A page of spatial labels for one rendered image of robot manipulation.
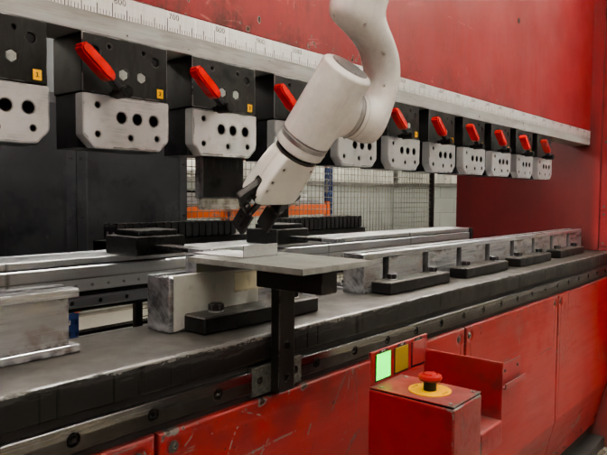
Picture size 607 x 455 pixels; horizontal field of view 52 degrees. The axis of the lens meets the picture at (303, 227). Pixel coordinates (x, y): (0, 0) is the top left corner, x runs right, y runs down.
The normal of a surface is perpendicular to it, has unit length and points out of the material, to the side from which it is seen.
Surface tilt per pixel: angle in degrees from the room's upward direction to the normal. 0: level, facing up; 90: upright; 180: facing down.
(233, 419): 90
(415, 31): 90
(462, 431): 90
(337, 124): 128
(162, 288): 90
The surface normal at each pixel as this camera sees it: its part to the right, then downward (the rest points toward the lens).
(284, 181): 0.50, 0.68
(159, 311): -0.65, 0.04
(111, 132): 0.76, 0.04
